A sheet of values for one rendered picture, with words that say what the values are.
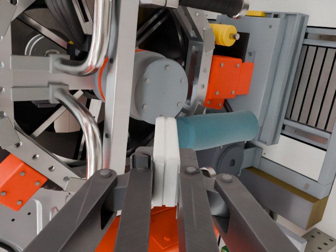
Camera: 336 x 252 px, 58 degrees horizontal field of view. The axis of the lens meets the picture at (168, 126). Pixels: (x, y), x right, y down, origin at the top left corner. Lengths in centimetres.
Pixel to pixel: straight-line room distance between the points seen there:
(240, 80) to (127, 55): 55
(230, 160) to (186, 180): 102
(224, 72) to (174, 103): 32
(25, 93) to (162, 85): 25
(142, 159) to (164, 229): 80
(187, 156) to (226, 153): 95
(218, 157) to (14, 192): 70
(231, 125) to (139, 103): 32
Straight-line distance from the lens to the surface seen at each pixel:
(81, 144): 82
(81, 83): 66
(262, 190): 137
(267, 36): 119
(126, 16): 46
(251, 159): 139
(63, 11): 51
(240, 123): 82
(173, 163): 16
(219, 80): 88
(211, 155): 113
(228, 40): 91
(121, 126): 49
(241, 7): 57
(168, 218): 100
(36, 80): 63
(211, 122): 75
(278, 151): 135
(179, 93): 60
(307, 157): 129
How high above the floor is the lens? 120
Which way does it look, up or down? 38 degrees down
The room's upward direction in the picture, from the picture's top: 97 degrees counter-clockwise
